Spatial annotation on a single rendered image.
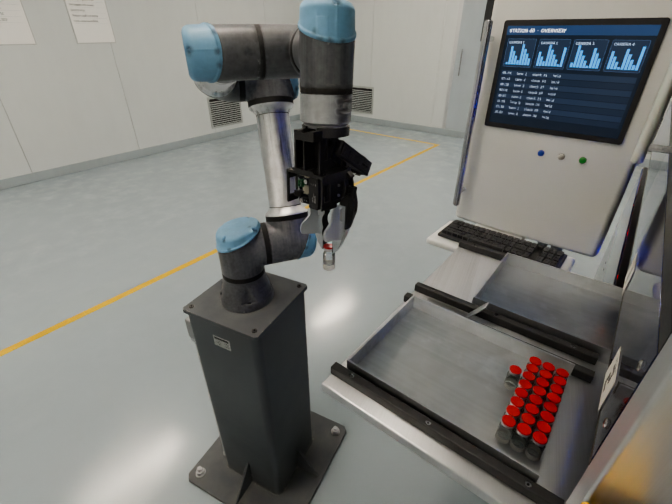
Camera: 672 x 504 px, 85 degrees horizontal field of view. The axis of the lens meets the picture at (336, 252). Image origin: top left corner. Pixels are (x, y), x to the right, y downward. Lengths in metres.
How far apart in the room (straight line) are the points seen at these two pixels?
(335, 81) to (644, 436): 0.51
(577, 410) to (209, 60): 0.82
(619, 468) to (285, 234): 0.77
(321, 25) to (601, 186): 1.07
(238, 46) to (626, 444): 0.65
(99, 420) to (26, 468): 0.27
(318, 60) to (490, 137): 0.99
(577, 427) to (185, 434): 1.47
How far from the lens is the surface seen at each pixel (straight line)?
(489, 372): 0.81
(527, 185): 1.45
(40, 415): 2.20
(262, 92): 0.99
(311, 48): 0.54
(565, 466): 0.74
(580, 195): 1.42
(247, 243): 0.96
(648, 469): 0.50
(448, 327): 0.88
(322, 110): 0.54
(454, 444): 0.67
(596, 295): 1.14
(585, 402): 0.84
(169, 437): 1.85
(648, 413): 0.46
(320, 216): 0.64
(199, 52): 0.61
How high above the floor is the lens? 1.45
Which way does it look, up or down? 31 degrees down
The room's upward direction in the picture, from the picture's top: straight up
